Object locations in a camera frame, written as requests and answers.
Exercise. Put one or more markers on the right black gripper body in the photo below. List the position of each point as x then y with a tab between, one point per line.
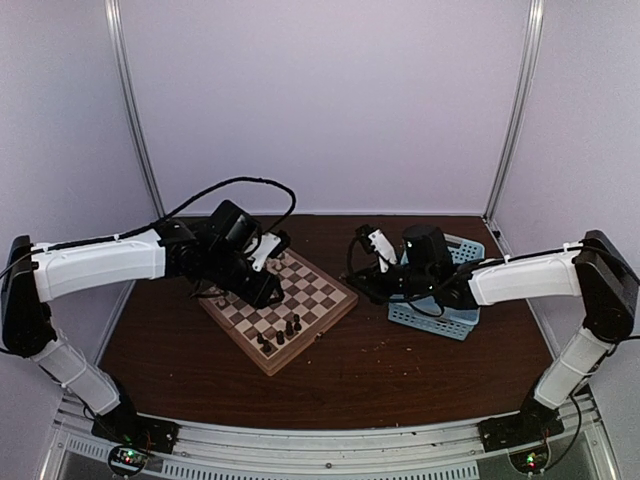
419	281

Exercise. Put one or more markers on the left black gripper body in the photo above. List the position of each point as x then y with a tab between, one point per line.
226	270

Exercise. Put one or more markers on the wooden chess board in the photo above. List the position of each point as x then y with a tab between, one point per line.
320	301

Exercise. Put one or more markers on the light blue plastic basket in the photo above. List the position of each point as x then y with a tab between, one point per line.
428	316

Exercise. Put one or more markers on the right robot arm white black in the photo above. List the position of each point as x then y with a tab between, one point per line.
589	276

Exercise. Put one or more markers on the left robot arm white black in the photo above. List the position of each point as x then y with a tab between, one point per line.
228	250

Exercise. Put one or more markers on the row of white chess pieces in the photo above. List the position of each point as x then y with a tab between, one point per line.
275	262

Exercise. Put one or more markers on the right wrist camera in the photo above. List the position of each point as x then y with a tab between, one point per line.
373	241

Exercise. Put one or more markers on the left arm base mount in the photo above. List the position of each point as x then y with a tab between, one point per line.
154	435

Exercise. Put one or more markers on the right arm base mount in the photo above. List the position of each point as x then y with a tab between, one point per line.
514	430

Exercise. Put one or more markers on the front aluminium rail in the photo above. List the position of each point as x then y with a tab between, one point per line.
451	450

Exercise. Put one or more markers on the left aluminium frame post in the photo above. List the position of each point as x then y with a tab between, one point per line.
117	35

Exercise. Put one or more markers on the aluminium frame post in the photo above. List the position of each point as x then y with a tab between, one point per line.
527	70
117	35

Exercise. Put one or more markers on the right aluminium frame post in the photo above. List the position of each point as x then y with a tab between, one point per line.
527	70

